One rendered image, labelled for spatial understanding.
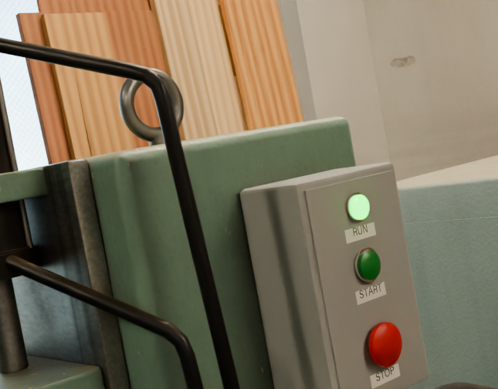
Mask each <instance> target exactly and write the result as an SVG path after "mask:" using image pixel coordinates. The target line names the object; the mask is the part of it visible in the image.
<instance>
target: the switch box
mask: <svg viewBox="0 0 498 389"><path fill-rule="evenodd" d="M357 192H358V193H361V194H362V195H363V196H365V197H366V199H367V200H368V203H369V213H368V216H367V217H366V218H365V220H363V221H362V222H353V221H352V220H351V219H350V218H349V216H348V214H347V210H346V203H347V199H348V197H349V196H350V195H351V194H353V193H357ZM240 200H241V204H242V212H243V217H244V221H245V226H246V234H247V239H248V243H249V251H250V255H251V260H252V267H253V272H254V277H255V281H256V289H257V294H258V298H259V306H260V311H261V316H262V320H263V328H264V333H265V337H266V345H267V350H268V354H269V362H270V366H271V371H272V376H273V384H274V388H275V389H372V386H371V379H370V376H371V375H373V374H376V373H378V372H380V371H382V370H384V369H387V368H389V367H380V366H378V365H377V364H376V363H375V362H374V361H373V360H372V358H371V355H370V352H369V346H368V344H369V337H370V335H371V331H372V330H373V329H374V327H375V326H376V325H377V324H378V323H381V322H389V323H393V324H394V325H396V327H397V328H398V330H399V332H400V334H401V340H402V349H401V355H400V357H399V358H398V361H397V362H396V363H395V364H398V366H399V371H400V376H399V377H396V378H395V379H393V380H391V381H388V382H386V383H384V384H382V385H380V386H378V387H376V388H374V389H406V388H408V387H411V386H412V385H414V384H417V383H418V382H420V381H423V380H424V379H426V378H428V376H429V369H428V364H427V360H426V355H425V346H424V341H423V336H422V328H421V324H420V319H419V314H418V305H417V300H416V295H415V287H414V283H413V278H412V269H411V264H410V259H409V255H408V246H407V242H406V237H405V228H404V223H403V219H402V214H401V206H400V201H399V196H398V187H397V182H396V178H395V169H394V166H393V164H391V163H388V162H384V163H379V164H368V165H362V166H356V167H345V168H339V169H333V170H330V171H324V172H320V173H316V174H309V175H306V176H302V177H298V178H292V179H288V180H284V181H277V182H274V183H270V184H264V185H260V186H256V187H252V188H246V189H244V190H242V191H241V192H240ZM372 222H373V223H374V227H375V231H376V235H373V236H371V237H368V238H363V239H361V240H357V241H355V242H351V243H347V241H346V236H345V230H348V229H351V228H356V227H358V226H362V225H366V224H369V223H372ZM362 248H372V249H373V250H375V251H376V253H377V254H378V256H379V258H380V260H381V271H380V273H379V275H378V277H377V278H376V280H375V281H373V282H370V283H366V282H362V281H360V280H359V278H358V277H357V275H356V273H355V270H354V259H355V256H356V254H357V253H358V251H359V250H360V249H362ZM381 282H385V290H386V295H383V296H380V297H378V298H376V299H372V300H370V301H367V302H365V303H362V304H359V305H358V304H357V298H356V294H355V292H357V291H359V290H362V289H366V288H368V287H370V286H374V285H376V284H379V283H381ZM395 364H394V365H395Z"/></svg>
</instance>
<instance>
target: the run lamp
mask: <svg viewBox="0 0 498 389"><path fill-rule="evenodd" d="M346 210H347V214H348V216H349V218H350V219H351V220H352V221H353V222H362V221H363V220H365V218H366V217H367V216H368V213H369V203H368V200H367V199H366V197H365V196H363V195H362V194H361V193H358V192H357V193H353V194H351V195H350V196H349V197H348V199H347V203H346Z"/></svg>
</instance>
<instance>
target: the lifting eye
mask: <svg viewBox="0 0 498 389"><path fill-rule="evenodd" d="M151 69H152V70H153V71H155V72H156V74H158V75H159V76H160V77H161V78H162V79H163V80H164V81H165V83H166V86H167V88H168V92H169V94H170V97H171V102H172V105H173V108H174V114H175V118H176V121H177V125H178V128H179V127H180V126H181V122H182V120H183V116H184V100H183V97H182V95H181V91H180V90H179V88H178V85H177V84H176V82H175V81H174V80H173V79H172V78H171V77H170V76H169V75H168V74H167V73H165V72H163V71H161V70H159V69H154V68H151ZM143 84H144V83H142V82H139V81H136V80H132V79H125V81H124V83H123V85H122V87H121V90H120V96H119V108H120V114H121V116H122V118H123V121H124V123H125V124H126V126H127V128H128V129H129V130H130V131H131V132H132V133H133V134H134V135H135V136H137V137H139V138H140V139H142V140H145V141H148V142H149V144H150V146H154V145H159V144H165V142H164V137H163V133H162V130H161V126H159V127H149V126H148V125H146V124H145V123H143V122H142V121H141V119H140V118H139V116H138V115H137V112H136V110H135V107H134V97H135V93H136V92H137V89H138V88H139V87H140V86H141V85H143Z"/></svg>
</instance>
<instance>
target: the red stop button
mask: <svg viewBox="0 0 498 389"><path fill-rule="evenodd" d="M368 346H369V352H370V355H371V358H372V360H373V361H374V362H375V363H376V364H377V365H378V366H380V367H390V366H392V365H394V364H395V363H396V362H397V361H398V358H399V357H400V355H401V349H402V340H401V334H400V332H399V330H398V328H397V327H396V325H394V324H393V323H389V322H381V323H378V324H377V325H376V326H375V327H374V329H373V330H372V331H371V335H370V337H369V344H368Z"/></svg>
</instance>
